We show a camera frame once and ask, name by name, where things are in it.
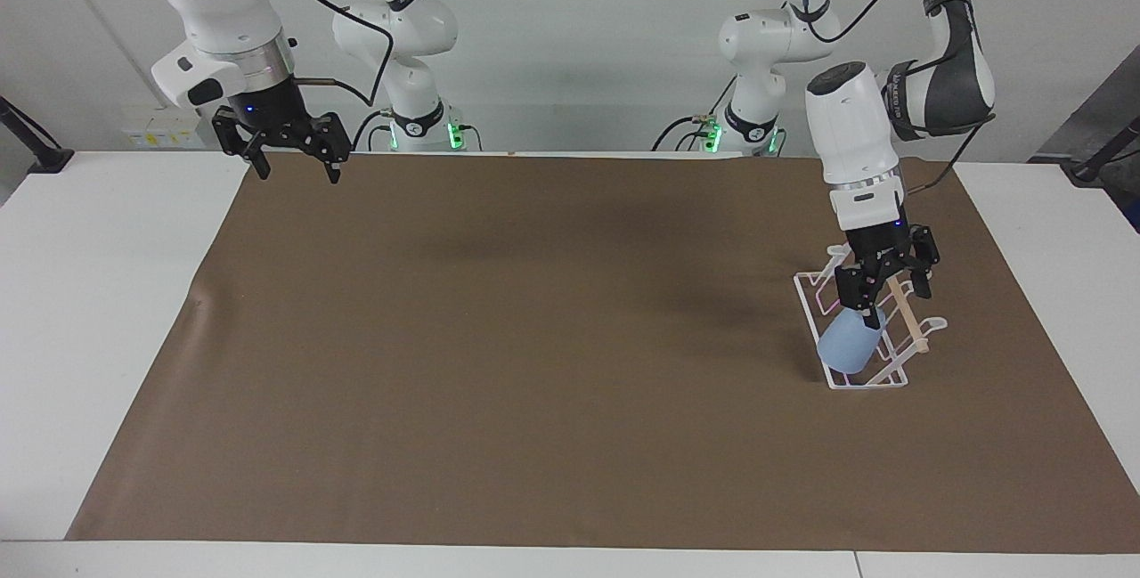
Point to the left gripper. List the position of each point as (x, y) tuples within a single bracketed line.
[(875, 241)]

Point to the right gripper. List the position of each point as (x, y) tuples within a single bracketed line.
[(267, 110)]

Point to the light blue cup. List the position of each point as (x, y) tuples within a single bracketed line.
[(846, 346)]

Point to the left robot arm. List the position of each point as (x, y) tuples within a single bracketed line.
[(855, 133)]

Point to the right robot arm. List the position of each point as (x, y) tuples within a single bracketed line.
[(223, 8)]

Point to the black stand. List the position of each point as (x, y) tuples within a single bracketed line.
[(40, 150), (1100, 158)]

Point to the white wall socket strip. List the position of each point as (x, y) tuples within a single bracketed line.
[(165, 131)]

